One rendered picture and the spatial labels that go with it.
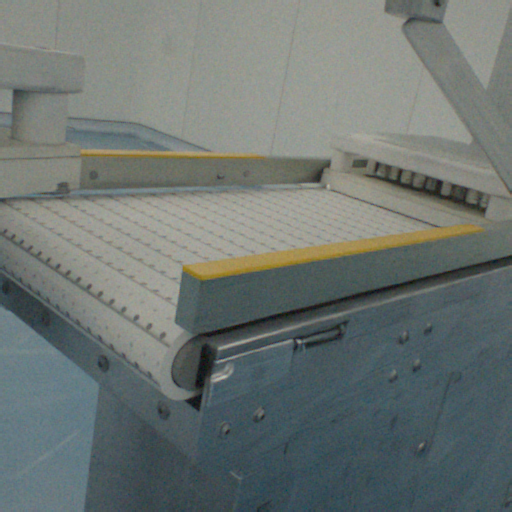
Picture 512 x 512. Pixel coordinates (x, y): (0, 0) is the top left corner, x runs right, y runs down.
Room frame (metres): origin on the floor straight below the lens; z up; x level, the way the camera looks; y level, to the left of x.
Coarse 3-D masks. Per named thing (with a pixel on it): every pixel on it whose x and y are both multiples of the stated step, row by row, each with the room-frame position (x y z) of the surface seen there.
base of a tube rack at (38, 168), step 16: (0, 128) 0.36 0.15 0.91; (0, 144) 0.30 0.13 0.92; (16, 144) 0.31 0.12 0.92; (32, 144) 0.32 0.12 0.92; (64, 144) 0.33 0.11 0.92; (0, 160) 0.29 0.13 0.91; (16, 160) 0.30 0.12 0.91; (32, 160) 0.31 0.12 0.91; (48, 160) 0.32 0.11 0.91; (64, 160) 0.33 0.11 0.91; (80, 160) 0.34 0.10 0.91; (0, 176) 0.29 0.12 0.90; (16, 176) 0.30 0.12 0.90; (32, 176) 0.31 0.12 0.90; (48, 176) 0.32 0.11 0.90; (64, 176) 0.33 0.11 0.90; (0, 192) 0.29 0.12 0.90; (16, 192) 0.30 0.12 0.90; (32, 192) 0.31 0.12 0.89
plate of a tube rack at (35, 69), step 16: (0, 48) 0.29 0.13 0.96; (16, 48) 0.30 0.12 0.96; (32, 48) 0.31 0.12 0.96; (0, 64) 0.29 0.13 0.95; (16, 64) 0.30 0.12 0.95; (32, 64) 0.31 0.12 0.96; (48, 64) 0.32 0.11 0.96; (64, 64) 0.33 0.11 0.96; (80, 64) 0.34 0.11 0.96; (0, 80) 0.29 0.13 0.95; (16, 80) 0.30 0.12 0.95; (32, 80) 0.31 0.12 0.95; (48, 80) 0.32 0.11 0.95; (64, 80) 0.33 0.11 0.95; (80, 80) 0.34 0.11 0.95
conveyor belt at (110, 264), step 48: (192, 192) 0.65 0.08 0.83; (240, 192) 0.70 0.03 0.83; (288, 192) 0.75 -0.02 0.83; (336, 192) 0.81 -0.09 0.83; (0, 240) 0.44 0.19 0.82; (48, 240) 0.43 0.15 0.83; (96, 240) 0.44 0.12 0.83; (144, 240) 0.46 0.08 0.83; (192, 240) 0.49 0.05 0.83; (240, 240) 0.51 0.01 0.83; (288, 240) 0.54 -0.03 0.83; (336, 240) 0.57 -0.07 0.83; (48, 288) 0.39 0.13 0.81; (96, 288) 0.37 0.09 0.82; (144, 288) 0.37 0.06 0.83; (96, 336) 0.36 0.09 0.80; (144, 336) 0.33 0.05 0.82; (192, 336) 0.33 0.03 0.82
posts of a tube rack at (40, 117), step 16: (16, 96) 0.32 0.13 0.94; (32, 96) 0.32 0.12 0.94; (48, 96) 0.32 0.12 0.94; (64, 96) 0.33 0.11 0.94; (16, 112) 0.32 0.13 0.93; (32, 112) 0.32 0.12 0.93; (48, 112) 0.32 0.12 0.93; (64, 112) 0.33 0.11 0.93; (16, 128) 0.32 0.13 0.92; (32, 128) 0.32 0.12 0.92; (48, 128) 0.32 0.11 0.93; (64, 128) 0.33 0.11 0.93; (48, 144) 0.32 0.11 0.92
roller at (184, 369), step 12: (204, 336) 0.34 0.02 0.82; (180, 348) 0.33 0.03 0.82; (192, 348) 0.32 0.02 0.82; (204, 348) 0.33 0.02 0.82; (180, 360) 0.32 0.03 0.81; (192, 360) 0.32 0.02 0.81; (204, 360) 0.33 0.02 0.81; (180, 372) 0.32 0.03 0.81; (192, 372) 0.33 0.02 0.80; (204, 372) 0.33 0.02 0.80; (180, 384) 0.32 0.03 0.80; (192, 384) 0.33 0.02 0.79; (204, 384) 0.33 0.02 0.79
